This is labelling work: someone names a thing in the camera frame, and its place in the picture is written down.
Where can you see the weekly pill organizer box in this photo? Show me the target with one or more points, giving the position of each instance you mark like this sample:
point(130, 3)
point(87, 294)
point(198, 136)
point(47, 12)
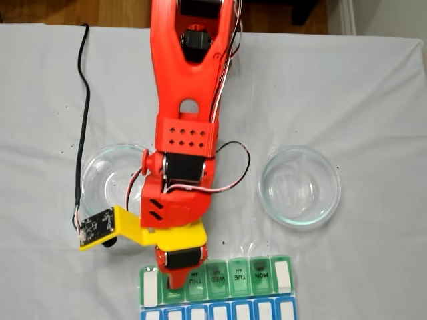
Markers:
point(213, 310)

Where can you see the large clear glass bowl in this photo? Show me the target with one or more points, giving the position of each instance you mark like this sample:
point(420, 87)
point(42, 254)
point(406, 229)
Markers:
point(93, 173)

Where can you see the small clear glass bowl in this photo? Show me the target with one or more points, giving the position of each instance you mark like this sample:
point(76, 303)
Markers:
point(320, 213)

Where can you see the white tablecloth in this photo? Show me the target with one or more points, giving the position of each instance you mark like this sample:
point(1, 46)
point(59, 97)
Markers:
point(333, 100)

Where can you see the black camera board yellow mount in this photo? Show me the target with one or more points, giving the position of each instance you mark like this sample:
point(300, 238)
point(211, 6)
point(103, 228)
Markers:
point(96, 228)

